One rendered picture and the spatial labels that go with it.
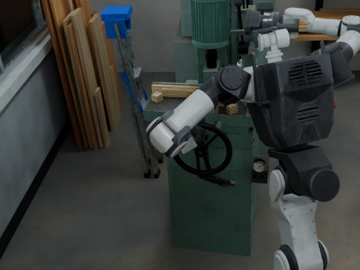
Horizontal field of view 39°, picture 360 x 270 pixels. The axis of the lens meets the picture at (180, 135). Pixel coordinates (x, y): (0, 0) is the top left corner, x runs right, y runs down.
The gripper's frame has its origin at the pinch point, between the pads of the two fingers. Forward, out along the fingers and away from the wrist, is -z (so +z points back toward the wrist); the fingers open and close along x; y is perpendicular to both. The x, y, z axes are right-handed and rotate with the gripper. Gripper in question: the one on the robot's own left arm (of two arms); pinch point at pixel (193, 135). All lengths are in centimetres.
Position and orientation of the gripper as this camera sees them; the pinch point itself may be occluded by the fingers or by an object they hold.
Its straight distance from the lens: 224.3
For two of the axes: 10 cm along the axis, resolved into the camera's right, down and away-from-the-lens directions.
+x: 9.5, -2.2, -2.1
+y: -2.2, -9.8, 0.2
